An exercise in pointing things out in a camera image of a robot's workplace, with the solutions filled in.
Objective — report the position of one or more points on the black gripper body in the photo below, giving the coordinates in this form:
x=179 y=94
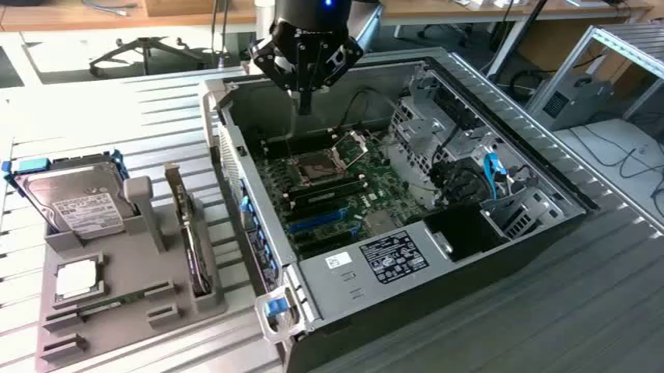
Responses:
x=312 y=19

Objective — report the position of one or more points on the black graphics card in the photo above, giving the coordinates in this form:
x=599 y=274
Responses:
x=194 y=241

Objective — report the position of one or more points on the small black chair base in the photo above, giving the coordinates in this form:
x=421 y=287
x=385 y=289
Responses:
x=447 y=31

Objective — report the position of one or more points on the brown box on desk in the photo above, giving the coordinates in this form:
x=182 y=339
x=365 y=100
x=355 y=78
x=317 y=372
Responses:
x=182 y=7

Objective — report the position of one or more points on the metal drive cage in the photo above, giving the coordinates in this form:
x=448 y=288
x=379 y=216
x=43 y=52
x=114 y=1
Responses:
x=425 y=124

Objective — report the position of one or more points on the metal socket cover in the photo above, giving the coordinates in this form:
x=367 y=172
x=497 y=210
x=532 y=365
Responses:
x=353 y=149

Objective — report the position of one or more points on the black office chair base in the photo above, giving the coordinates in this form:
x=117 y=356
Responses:
x=145 y=50

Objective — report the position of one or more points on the long wooden desk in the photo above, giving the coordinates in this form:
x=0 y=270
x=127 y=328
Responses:
x=130 y=21

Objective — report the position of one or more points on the CPU socket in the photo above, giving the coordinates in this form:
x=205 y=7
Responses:
x=314 y=169

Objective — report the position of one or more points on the green motherboard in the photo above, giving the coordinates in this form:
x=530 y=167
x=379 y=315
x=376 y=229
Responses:
x=384 y=190

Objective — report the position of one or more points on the installed black RAM stick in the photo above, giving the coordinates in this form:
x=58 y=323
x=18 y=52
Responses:
x=321 y=194

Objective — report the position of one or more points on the wooden desk with white legs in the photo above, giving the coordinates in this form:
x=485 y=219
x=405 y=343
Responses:
x=519 y=9

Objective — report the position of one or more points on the light blue slot latch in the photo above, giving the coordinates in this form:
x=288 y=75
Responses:
x=245 y=210

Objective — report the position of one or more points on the long blue expansion slot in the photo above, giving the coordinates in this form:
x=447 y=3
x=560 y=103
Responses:
x=317 y=219

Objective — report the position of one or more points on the silver chipset heatsink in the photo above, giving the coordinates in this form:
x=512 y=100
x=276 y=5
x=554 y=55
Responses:
x=381 y=223

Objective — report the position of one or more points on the grey machine box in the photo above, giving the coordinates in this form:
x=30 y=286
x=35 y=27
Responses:
x=576 y=97

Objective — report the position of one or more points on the black power supply label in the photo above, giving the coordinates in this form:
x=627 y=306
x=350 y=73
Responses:
x=395 y=256

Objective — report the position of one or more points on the white sticker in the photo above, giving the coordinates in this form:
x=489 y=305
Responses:
x=337 y=260

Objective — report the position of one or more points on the silver hard disk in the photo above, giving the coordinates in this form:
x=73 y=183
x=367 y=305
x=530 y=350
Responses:
x=78 y=202

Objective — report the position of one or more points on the metal disk bay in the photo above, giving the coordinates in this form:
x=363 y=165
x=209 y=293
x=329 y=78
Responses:
x=519 y=217

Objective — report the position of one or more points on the blue disk caddy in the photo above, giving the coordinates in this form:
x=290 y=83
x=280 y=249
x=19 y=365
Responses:
x=31 y=166

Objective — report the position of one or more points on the open grey PC case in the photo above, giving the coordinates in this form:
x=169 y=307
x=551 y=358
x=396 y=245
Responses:
x=364 y=295

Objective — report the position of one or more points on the grey parts rack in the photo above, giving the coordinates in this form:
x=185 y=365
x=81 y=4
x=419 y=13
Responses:
x=130 y=272

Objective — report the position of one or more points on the blue case latch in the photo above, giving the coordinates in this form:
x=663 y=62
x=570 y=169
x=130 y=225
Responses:
x=276 y=307

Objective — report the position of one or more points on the silver CPU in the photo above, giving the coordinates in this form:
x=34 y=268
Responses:
x=78 y=277

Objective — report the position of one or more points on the green RAM stick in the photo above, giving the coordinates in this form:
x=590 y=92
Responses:
x=111 y=303

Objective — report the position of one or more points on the aluminium profile frame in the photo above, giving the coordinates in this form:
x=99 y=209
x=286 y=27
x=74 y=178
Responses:
x=623 y=42

